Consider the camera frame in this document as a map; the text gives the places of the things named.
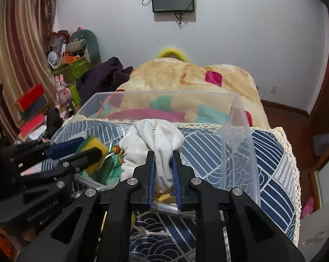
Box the yellow green sponge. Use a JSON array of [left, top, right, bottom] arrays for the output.
[[75, 135, 110, 176]]

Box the green knitted cloth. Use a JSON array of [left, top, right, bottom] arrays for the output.
[[80, 155, 122, 186]]

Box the white cloth pouch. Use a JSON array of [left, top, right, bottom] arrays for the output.
[[118, 119, 184, 195]]

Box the clear plastic storage box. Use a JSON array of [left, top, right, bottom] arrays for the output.
[[52, 91, 260, 202]]

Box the person's left hand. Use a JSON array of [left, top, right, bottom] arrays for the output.
[[22, 228, 39, 242]]

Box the red box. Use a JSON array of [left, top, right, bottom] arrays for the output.
[[15, 84, 48, 121]]

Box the pink bunny figurine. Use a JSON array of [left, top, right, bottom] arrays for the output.
[[55, 74, 71, 105]]

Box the blue white patterned cover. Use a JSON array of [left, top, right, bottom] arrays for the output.
[[52, 118, 301, 261]]

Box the green cardboard box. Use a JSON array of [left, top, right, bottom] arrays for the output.
[[52, 57, 92, 83]]

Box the dark purple garment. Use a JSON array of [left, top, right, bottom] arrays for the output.
[[76, 57, 134, 105]]

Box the beige patchwork plush blanket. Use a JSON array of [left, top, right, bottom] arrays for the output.
[[92, 58, 270, 129]]

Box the green dinosaur plush toy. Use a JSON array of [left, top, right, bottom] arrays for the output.
[[66, 29, 101, 65]]

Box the striped red beige curtain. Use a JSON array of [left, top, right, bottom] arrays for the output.
[[0, 0, 56, 140]]

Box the brown wooden door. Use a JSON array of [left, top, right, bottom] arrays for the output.
[[307, 5, 329, 143]]

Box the yellow plush headband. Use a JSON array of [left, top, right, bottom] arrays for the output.
[[157, 47, 190, 63]]

